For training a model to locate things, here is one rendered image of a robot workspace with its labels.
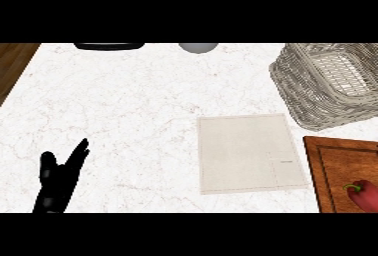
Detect beige cloth placemat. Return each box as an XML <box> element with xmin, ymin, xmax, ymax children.
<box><xmin>196</xmin><ymin>113</ymin><xmax>309</xmax><ymax>196</ymax></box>

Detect red bell pepper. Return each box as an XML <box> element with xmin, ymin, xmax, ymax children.
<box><xmin>342</xmin><ymin>179</ymin><xmax>378</xmax><ymax>213</ymax></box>

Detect black flat appliance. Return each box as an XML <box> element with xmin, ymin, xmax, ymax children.
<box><xmin>72</xmin><ymin>43</ymin><xmax>145</xmax><ymax>52</ymax></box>

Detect brown wooden cutting board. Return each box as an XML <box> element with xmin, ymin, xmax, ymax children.
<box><xmin>302</xmin><ymin>135</ymin><xmax>378</xmax><ymax>214</ymax></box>

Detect pale wicker basket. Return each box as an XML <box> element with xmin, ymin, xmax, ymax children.
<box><xmin>267</xmin><ymin>43</ymin><xmax>378</xmax><ymax>132</ymax></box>

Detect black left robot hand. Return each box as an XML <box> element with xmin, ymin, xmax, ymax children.
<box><xmin>30</xmin><ymin>137</ymin><xmax>91</xmax><ymax>214</ymax></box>

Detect grey round object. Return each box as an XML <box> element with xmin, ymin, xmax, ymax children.
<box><xmin>176</xmin><ymin>43</ymin><xmax>219</xmax><ymax>55</ymax></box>

